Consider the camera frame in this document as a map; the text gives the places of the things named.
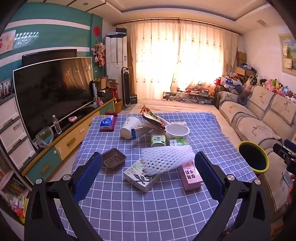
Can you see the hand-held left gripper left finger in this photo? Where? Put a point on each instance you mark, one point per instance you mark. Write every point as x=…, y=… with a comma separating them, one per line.
x=89, y=176

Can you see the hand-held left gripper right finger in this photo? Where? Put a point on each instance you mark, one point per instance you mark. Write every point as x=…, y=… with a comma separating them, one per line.
x=208, y=176

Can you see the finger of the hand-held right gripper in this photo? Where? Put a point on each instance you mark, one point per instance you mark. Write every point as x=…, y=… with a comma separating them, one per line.
x=289, y=144
x=278, y=149

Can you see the pink carton box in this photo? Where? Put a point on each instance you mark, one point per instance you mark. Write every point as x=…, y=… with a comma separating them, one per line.
x=190, y=177

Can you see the yellow rimmed black waste bin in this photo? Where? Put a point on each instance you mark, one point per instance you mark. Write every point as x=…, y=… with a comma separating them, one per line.
x=253, y=157

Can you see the brown plastic food tray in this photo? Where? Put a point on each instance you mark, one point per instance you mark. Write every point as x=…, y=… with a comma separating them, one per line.
x=113, y=160

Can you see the clear bottle with green label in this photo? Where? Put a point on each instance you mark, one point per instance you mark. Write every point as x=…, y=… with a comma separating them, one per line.
x=178, y=141

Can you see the white foam fruit net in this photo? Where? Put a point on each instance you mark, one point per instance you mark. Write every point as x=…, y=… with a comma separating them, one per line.
x=161, y=160

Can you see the white box with leaf print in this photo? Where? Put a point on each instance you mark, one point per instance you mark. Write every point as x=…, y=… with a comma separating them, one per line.
x=138, y=179

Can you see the white plastic bowl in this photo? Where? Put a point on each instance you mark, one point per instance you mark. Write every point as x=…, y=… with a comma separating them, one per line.
x=177, y=131

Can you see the green white can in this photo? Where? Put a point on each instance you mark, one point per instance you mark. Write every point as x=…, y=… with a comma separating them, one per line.
x=158, y=140

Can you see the large white paper cup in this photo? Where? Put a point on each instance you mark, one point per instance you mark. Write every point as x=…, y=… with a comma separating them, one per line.
x=129, y=127

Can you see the orange brown snack bag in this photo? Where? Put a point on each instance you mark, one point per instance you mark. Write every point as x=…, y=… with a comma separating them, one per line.
x=151, y=115

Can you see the person's right hand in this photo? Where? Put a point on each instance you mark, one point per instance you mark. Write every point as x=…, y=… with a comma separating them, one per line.
x=292, y=197

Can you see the beige sofa with covers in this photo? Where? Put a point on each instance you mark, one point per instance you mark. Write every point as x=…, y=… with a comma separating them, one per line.
x=254, y=120

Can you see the teal and yellow tv cabinet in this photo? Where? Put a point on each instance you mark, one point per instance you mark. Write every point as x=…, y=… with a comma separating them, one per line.
x=69, y=139

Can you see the blue tissue pack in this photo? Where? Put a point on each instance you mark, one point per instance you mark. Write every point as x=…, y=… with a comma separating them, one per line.
x=106, y=122

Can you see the clear plastic bag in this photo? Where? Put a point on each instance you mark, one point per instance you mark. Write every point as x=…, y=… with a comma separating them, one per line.
x=45, y=136

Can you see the small pink white object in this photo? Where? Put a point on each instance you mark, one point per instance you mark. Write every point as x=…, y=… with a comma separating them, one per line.
x=72, y=119

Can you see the dark red tray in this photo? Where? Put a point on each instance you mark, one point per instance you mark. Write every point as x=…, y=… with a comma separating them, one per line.
x=115, y=122

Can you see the blue checked tablecloth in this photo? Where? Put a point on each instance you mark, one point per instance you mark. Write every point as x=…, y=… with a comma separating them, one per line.
x=138, y=208

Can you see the clear water bottle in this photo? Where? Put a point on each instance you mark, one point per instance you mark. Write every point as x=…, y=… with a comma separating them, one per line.
x=56, y=126

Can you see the row of plush toys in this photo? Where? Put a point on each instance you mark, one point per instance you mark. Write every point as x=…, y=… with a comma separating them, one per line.
x=272, y=84

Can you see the grey plush toy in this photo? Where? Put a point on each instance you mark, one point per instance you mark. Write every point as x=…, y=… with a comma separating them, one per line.
x=242, y=97

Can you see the small pink toy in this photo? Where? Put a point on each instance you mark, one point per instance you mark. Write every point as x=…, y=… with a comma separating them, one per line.
x=99, y=102

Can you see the yellow basket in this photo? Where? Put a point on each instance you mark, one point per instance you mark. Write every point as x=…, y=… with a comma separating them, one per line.
x=118, y=107

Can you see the pile of colourful books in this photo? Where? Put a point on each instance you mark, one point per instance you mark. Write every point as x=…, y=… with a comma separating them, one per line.
x=12, y=192

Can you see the star print bag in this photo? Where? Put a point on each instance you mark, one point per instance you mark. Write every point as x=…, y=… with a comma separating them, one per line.
x=231, y=83

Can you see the low glass table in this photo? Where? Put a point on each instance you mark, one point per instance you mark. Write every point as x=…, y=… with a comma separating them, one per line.
x=185, y=96

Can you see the tall black tube box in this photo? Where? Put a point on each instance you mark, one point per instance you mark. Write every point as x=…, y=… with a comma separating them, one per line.
x=94, y=91

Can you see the red fire extinguisher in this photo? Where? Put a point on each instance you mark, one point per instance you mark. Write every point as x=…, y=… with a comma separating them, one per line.
x=116, y=95

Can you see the dark green box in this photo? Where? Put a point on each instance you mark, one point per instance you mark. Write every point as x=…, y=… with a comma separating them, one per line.
x=134, y=98

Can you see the white plastic drawer unit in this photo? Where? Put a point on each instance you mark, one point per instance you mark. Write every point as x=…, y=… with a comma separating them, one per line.
x=11, y=129

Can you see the large curved television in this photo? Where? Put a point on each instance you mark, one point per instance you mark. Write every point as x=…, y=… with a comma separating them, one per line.
x=53, y=92

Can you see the framed flower painting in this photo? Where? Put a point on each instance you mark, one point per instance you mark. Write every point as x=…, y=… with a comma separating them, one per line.
x=288, y=53

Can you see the brown cardboard box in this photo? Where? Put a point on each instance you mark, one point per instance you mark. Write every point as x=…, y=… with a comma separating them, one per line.
x=101, y=83
x=113, y=83

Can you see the black tower fan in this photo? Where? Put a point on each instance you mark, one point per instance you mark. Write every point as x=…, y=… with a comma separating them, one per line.
x=126, y=88

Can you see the stack of cardboard boxes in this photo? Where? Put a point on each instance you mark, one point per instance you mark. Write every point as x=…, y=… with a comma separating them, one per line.
x=241, y=56

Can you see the cream embroidered curtain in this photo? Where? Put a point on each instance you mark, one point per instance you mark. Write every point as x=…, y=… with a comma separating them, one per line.
x=173, y=58

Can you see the hanging artificial flowers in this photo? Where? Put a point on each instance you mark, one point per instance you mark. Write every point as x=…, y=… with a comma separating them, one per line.
x=99, y=53

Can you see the white standing air conditioner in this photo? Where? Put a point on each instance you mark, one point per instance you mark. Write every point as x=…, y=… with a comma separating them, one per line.
x=115, y=53

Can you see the black flat television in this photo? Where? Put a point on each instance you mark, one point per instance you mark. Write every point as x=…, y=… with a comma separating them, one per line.
x=46, y=56

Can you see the boxes on air conditioner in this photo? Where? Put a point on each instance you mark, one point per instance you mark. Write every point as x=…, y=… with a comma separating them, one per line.
x=121, y=30

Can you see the wooden curtain rod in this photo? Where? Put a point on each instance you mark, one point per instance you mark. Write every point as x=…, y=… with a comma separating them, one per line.
x=185, y=21

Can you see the small photo frame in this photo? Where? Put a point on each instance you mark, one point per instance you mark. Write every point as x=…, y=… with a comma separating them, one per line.
x=5, y=89

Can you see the red round wall decoration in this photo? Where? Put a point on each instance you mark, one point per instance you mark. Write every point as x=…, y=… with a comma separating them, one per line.
x=97, y=30

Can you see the pale wall poster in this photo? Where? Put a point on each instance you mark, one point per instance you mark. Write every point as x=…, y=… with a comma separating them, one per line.
x=7, y=41

